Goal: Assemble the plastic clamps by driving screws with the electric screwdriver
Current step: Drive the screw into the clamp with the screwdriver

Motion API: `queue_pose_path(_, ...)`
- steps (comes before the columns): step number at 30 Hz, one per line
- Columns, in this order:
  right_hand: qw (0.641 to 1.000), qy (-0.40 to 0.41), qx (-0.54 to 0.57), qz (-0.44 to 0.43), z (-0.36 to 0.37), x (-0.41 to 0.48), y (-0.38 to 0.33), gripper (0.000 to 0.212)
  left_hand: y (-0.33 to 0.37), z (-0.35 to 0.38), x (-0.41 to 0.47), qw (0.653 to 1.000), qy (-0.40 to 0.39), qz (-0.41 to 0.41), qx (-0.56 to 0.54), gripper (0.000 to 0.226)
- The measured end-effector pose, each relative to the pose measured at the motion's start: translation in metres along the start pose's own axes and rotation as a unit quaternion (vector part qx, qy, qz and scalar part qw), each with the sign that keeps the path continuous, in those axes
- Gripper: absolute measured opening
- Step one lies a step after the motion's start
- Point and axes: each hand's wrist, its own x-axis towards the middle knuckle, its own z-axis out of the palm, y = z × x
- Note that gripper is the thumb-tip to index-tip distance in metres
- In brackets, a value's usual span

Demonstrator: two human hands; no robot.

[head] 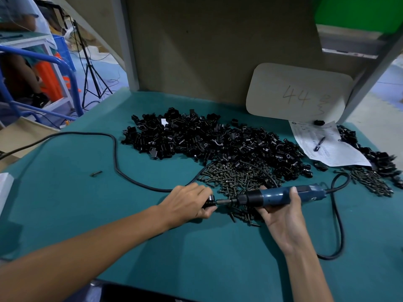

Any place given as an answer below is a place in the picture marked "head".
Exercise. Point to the brown cardboard box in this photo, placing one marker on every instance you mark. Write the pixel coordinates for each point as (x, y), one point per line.
(22, 138)

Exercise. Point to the blue metal rail cart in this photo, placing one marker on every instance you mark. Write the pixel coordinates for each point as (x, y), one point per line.
(67, 78)

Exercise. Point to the person's right thumb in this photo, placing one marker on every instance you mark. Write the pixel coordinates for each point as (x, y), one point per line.
(295, 196)

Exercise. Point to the person's left forearm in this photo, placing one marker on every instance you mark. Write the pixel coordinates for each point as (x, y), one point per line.
(82, 251)

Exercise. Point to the small black plastic part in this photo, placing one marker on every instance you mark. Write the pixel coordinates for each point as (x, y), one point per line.
(210, 201)

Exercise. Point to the black pen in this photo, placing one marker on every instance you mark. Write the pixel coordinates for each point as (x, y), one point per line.
(319, 144)

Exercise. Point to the brown partition board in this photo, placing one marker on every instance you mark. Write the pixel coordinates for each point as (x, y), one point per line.
(220, 43)

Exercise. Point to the small pile of black clips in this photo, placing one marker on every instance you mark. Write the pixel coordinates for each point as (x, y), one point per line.
(381, 160)

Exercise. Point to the person's left hand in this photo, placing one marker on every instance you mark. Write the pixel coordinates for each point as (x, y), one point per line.
(184, 204)

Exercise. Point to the person's right hand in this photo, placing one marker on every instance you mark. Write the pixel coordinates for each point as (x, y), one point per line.
(286, 226)

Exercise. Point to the blue electric screwdriver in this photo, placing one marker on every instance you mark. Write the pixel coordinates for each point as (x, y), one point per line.
(277, 196)

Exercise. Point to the white printed paper sheet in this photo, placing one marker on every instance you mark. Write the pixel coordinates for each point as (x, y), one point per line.
(337, 147)

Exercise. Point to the person's right forearm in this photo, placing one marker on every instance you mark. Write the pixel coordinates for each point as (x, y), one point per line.
(307, 276)

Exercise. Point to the black tripod stand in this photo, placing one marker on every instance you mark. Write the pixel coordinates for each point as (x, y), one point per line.
(91, 72)

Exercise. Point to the grey metal frame post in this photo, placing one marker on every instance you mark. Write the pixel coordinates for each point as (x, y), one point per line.
(368, 78)
(126, 43)

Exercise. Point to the teal table mat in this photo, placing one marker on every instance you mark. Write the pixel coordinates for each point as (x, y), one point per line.
(94, 204)

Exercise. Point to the blue plastic crate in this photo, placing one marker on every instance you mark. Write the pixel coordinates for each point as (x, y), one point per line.
(64, 51)

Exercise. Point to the white shelf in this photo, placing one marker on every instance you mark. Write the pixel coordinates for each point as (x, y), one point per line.
(349, 40)

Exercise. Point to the single black plastic clip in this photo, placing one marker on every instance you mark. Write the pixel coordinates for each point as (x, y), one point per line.
(320, 166)
(319, 122)

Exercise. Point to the person's left thumb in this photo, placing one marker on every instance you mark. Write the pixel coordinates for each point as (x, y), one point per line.
(206, 213)

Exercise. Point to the large pile of black clips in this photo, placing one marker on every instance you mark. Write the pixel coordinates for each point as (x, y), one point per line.
(220, 138)

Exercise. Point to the loose black pin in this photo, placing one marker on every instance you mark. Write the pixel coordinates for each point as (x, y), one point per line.
(96, 173)

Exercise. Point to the white box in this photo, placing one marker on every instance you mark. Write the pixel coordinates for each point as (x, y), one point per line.
(4, 191)

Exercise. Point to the beige cardboard sign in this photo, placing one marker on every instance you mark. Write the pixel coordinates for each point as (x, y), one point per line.
(292, 91)

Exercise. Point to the large pile of dark screws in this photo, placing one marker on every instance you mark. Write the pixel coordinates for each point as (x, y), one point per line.
(233, 179)

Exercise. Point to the green board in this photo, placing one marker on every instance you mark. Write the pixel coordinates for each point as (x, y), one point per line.
(359, 12)

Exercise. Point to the orange plastic object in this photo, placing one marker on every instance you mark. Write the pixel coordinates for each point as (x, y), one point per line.
(47, 81)

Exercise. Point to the small pile of dark screws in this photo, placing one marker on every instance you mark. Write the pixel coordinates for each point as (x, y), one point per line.
(371, 180)

